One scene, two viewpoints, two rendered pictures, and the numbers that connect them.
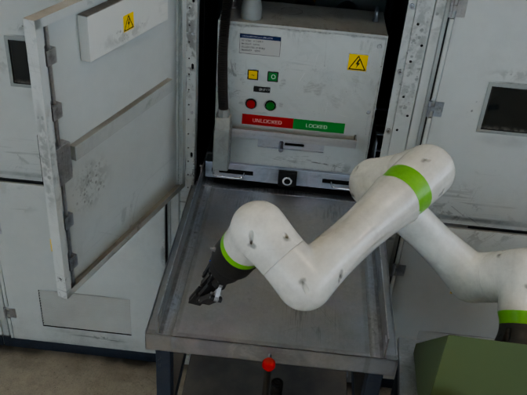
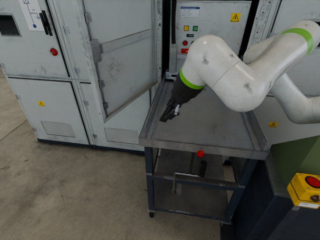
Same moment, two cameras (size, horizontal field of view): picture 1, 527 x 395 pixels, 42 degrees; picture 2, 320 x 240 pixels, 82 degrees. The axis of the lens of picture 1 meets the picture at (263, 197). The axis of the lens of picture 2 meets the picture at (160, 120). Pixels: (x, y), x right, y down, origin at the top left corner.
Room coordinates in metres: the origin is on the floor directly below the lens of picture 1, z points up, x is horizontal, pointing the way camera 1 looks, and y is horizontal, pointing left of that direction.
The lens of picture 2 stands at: (0.54, 0.07, 1.46)
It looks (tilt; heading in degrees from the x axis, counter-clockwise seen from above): 36 degrees down; 7
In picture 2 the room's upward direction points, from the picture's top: straight up
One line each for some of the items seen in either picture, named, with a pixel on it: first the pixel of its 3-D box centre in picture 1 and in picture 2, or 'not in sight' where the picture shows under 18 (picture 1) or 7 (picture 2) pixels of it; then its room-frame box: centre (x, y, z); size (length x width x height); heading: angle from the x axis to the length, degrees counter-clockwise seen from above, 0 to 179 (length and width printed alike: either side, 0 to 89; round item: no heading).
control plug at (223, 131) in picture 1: (223, 140); (173, 59); (1.86, 0.14, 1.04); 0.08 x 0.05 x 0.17; 178
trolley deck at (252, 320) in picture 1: (278, 267); (199, 111); (1.54, -0.06, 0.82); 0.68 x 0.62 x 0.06; 178
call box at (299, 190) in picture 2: not in sight; (306, 190); (1.00, -0.42, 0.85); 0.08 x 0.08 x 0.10; 88
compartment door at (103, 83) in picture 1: (119, 120); (126, 41); (1.63, 0.40, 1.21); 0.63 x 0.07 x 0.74; 159
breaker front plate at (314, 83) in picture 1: (295, 105); (204, 42); (1.92, -0.07, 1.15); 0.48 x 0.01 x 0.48; 88
